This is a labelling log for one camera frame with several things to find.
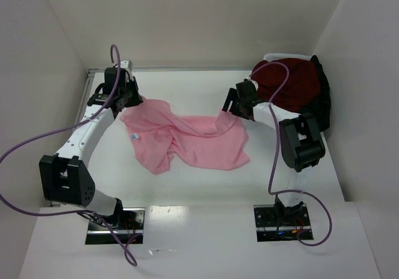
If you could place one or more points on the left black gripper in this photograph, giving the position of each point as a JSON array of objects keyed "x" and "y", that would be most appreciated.
[{"x": 128, "y": 96}]

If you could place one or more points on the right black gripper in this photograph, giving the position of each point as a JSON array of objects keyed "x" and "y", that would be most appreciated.
[{"x": 237, "y": 105}]

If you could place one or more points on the pink t-shirt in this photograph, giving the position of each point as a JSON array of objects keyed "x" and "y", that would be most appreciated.
[{"x": 208, "y": 142}]

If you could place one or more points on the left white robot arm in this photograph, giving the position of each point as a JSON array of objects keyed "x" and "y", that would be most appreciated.
[{"x": 65, "y": 177}]

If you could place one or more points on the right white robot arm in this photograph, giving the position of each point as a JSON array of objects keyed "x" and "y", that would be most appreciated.
[{"x": 298, "y": 141}]

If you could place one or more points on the white laundry basket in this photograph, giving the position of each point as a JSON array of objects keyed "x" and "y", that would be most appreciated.
[{"x": 273, "y": 56}]

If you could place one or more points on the dark red t-shirt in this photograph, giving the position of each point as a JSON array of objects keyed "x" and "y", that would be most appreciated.
[{"x": 290, "y": 83}]

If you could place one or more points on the black t-shirt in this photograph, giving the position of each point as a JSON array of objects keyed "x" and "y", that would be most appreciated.
[{"x": 320, "y": 107}]

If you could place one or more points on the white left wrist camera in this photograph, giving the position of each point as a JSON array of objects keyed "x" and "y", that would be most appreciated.
[{"x": 127, "y": 65}]

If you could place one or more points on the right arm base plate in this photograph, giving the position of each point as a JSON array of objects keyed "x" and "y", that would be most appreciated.
[{"x": 274, "y": 226}]

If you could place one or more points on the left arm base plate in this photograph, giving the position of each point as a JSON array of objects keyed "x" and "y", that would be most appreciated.
[{"x": 129, "y": 230}]

